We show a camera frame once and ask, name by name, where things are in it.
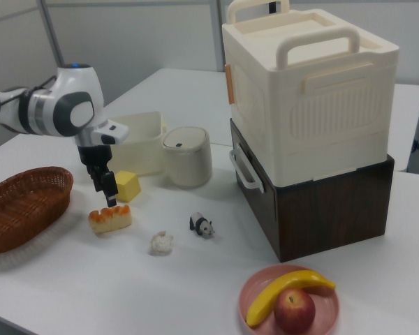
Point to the yellow cube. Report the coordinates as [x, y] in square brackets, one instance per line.
[129, 186]

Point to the crumpled white paper ball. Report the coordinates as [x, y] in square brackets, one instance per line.
[161, 243]

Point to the white open plastic bin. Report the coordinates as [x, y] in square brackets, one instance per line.
[139, 150]

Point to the toy bread with orange topping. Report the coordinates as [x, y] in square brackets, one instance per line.
[110, 220]

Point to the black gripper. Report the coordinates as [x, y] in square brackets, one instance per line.
[95, 157]

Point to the cream lidded trash can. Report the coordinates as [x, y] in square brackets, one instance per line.
[188, 164]

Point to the yellow toy banana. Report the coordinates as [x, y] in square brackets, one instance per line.
[279, 289]

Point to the pink plate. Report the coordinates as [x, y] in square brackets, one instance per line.
[326, 310]

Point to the brown wicker basket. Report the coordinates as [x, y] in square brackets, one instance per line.
[21, 209]

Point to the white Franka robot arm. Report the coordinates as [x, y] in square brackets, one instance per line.
[73, 115]

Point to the dark brown wooden drawer box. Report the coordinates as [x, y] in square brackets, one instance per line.
[335, 216]

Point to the red toy apple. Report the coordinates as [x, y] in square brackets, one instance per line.
[294, 310]

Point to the cream plastic storage box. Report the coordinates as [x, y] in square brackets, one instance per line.
[317, 122]

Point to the toy panda figure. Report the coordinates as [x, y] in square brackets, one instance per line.
[200, 225]

